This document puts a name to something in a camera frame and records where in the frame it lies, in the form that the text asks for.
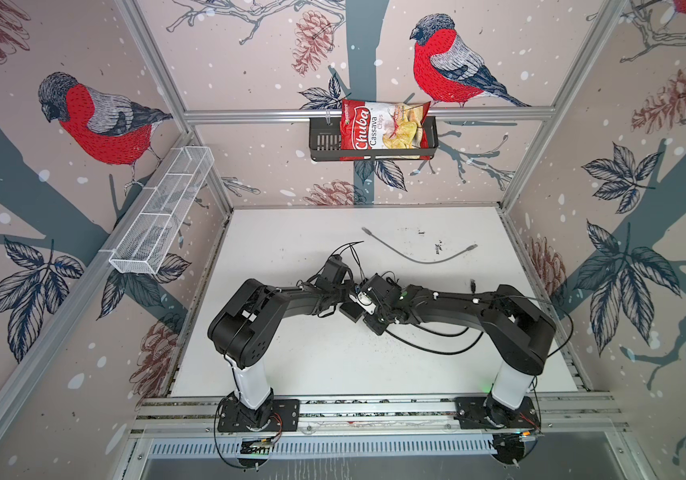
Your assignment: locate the black network switch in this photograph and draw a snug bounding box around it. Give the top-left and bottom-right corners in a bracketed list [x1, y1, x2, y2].
[339, 300, 368, 323]

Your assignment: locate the grey ethernet cable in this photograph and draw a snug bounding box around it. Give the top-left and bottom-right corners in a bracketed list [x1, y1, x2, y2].
[362, 226, 480, 266]

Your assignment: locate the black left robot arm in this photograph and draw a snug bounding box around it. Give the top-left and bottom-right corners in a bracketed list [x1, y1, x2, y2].
[207, 254, 354, 432]

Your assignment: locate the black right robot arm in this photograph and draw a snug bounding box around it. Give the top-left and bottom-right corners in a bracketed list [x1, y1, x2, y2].
[341, 275, 556, 429]

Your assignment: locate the red cassava chips bag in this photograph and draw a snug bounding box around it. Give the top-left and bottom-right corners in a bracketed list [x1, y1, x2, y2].
[340, 100, 430, 148]

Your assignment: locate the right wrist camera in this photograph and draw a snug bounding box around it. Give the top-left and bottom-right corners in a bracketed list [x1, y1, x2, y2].
[349, 291, 377, 315]

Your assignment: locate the black wire wall basket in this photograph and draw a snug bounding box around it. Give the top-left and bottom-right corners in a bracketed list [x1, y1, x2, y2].
[309, 116, 439, 162]

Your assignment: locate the white mesh wall shelf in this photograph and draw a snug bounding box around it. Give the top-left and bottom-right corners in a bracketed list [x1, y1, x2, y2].
[109, 146, 214, 275]

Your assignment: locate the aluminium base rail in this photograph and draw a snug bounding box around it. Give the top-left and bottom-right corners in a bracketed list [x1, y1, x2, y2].
[127, 391, 631, 438]

